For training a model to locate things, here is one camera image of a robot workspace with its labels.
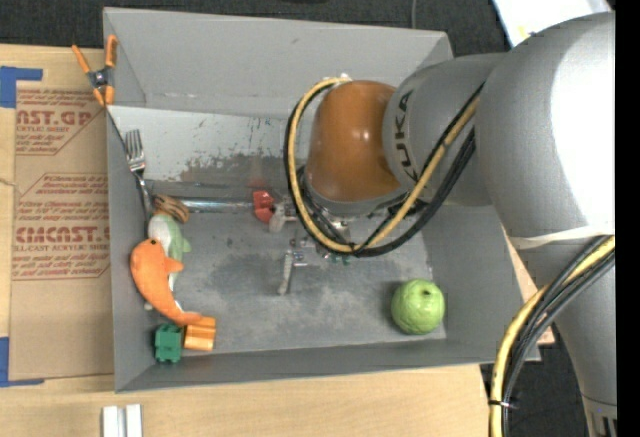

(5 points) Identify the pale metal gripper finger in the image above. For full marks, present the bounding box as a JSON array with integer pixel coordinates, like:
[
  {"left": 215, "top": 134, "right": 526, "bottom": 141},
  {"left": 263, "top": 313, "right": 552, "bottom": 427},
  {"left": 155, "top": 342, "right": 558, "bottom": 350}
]
[
  {"left": 268, "top": 205, "right": 306, "bottom": 249},
  {"left": 277, "top": 248, "right": 310, "bottom": 297}
]

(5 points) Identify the red toy piece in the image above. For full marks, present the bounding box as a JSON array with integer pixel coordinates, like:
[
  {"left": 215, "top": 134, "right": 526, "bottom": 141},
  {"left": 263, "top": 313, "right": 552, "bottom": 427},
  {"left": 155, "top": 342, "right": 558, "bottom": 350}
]
[{"left": 252, "top": 189, "right": 277, "bottom": 225}]

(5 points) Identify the grey metal bin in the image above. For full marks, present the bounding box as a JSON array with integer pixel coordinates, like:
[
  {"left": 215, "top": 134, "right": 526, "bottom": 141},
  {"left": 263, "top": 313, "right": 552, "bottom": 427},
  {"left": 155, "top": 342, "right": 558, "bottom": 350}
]
[{"left": 102, "top": 7, "right": 544, "bottom": 394}]

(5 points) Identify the silver metal rod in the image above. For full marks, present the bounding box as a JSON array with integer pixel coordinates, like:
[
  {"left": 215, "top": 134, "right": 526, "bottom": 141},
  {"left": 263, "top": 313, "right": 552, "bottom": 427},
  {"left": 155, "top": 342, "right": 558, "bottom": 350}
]
[{"left": 175, "top": 197, "right": 259, "bottom": 214}]

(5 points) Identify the orange ribbed block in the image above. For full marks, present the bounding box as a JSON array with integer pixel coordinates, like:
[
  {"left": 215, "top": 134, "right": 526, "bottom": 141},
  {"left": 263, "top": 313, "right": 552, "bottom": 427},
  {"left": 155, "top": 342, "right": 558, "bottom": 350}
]
[{"left": 183, "top": 316, "right": 217, "bottom": 352}]

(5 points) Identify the brown striped toy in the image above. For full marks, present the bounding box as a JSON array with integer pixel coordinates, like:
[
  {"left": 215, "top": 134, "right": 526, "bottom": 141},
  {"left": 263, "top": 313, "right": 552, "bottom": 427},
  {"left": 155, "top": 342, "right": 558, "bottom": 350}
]
[{"left": 152, "top": 194, "right": 191, "bottom": 225}]

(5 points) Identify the green apple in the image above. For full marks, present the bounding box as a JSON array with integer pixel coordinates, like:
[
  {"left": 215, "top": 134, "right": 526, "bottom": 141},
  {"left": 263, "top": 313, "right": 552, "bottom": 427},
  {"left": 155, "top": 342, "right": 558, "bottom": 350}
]
[{"left": 390, "top": 278, "right": 446, "bottom": 336}]

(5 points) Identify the white and green toy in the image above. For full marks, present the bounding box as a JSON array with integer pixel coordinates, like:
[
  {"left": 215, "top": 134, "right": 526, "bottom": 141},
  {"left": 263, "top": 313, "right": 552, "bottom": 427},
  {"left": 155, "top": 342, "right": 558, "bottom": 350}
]
[{"left": 144, "top": 213, "right": 193, "bottom": 312}]

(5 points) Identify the orange toy fish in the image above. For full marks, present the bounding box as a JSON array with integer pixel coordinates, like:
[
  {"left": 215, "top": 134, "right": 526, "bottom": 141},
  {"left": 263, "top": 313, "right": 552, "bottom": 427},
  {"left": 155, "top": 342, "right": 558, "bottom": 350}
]
[{"left": 129, "top": 238, "right": 204, "bottom": 327}]

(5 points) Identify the green toy block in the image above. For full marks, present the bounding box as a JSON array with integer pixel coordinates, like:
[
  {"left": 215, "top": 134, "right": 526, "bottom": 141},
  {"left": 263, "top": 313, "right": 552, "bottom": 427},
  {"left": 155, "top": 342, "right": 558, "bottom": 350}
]
[{"left": 153, "top": 323, "right": 184, "bottom": 365}]

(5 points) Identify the silver fork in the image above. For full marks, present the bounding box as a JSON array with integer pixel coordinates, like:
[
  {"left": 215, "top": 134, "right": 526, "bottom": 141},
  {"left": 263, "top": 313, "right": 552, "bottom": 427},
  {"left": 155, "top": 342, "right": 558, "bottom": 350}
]
[{"left": 123, "top": 128, "right": 154, "bottom": 221}]

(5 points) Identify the brown cardboard board, red print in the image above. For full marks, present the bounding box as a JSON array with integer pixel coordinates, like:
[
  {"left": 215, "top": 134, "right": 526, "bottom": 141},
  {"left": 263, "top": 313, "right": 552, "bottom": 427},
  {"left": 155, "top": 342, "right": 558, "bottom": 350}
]
[{"left": 0, "top": 43, "right": 117, "bottom": 387}]

